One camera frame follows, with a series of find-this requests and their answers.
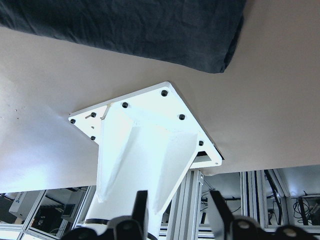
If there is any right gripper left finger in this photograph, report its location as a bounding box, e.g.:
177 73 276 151
107 190 149 240

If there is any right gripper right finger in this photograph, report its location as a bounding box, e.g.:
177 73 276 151
208 190 260 240

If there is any black printed t-shirt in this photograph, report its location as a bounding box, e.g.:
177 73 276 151
0 0 246 74

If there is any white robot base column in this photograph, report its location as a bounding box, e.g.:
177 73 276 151
69 81 223 237

